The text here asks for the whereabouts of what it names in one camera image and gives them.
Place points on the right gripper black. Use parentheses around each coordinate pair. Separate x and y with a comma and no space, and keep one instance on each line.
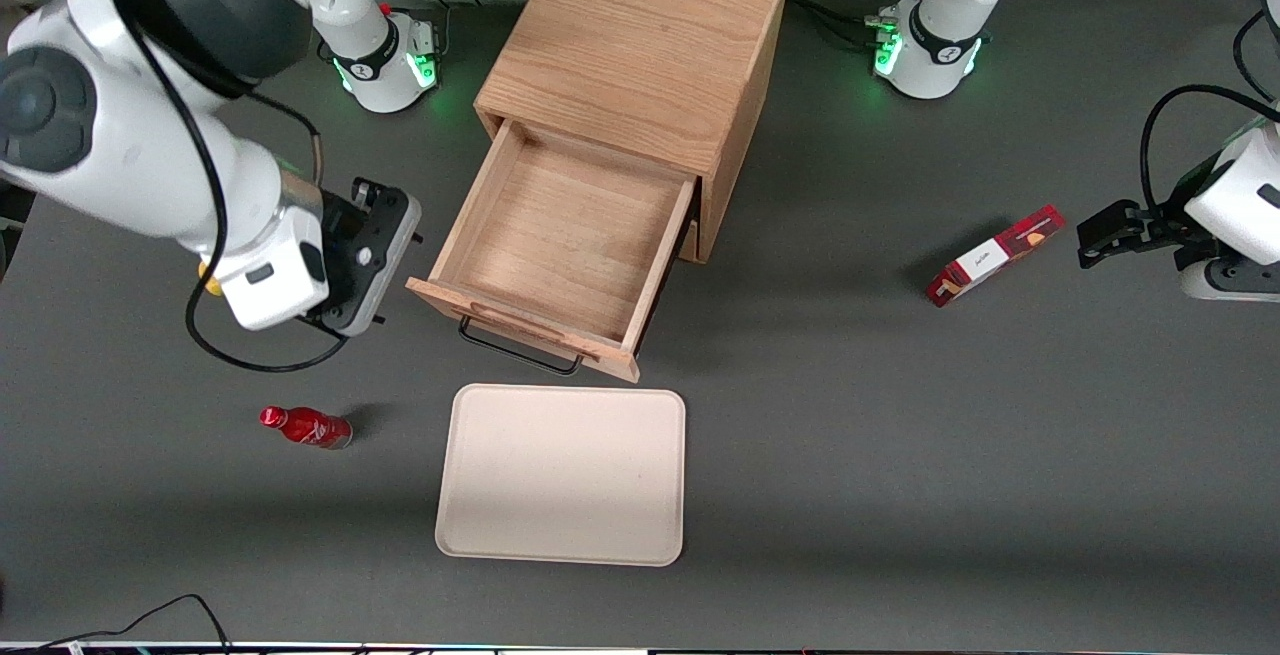
(340,222)

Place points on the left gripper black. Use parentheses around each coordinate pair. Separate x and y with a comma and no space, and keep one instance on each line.
(1163,227)

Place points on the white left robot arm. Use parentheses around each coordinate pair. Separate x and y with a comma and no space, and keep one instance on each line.
(940,55)

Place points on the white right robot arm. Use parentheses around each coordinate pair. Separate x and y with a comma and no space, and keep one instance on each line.
(130,155)

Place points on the wooden drawer cabinet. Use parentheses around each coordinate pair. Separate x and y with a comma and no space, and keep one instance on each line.
(640,35)

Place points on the red white snack box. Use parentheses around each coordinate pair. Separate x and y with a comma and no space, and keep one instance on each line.
(1000,253)

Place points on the yellow lemon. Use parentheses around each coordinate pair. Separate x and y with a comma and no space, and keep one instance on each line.
(210,284)

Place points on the red drink bottle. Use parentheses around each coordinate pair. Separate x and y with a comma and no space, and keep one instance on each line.
(310,427)

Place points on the beige rectangular tray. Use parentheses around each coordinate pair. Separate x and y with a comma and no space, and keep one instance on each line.
(560,475)

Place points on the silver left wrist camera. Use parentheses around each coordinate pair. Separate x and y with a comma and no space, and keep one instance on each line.
(1235,280)

